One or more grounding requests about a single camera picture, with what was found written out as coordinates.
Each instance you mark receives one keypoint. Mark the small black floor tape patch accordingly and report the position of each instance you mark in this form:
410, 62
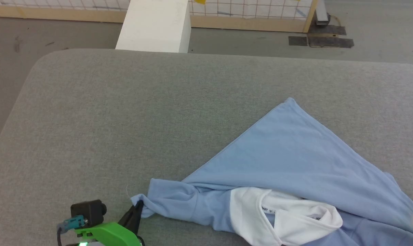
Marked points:
298, 41

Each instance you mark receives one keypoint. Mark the lemon-patterned grid panel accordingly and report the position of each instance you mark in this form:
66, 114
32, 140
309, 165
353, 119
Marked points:
254, 15

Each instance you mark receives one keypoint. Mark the dark floor base plate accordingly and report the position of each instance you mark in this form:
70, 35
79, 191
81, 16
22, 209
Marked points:
329, 41

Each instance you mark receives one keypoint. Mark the grey metal partition foot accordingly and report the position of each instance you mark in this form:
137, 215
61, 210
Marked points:
322, 17

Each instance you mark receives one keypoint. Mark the white rectangular box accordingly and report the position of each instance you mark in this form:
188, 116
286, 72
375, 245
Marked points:
155, 27

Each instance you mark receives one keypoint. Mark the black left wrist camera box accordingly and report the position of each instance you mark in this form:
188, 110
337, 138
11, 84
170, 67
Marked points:
88, 212

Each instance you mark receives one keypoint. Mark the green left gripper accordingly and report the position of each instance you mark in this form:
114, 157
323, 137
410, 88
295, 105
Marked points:
107, 235

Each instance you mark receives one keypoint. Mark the light blue white garment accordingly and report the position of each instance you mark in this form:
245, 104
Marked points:
295, 164

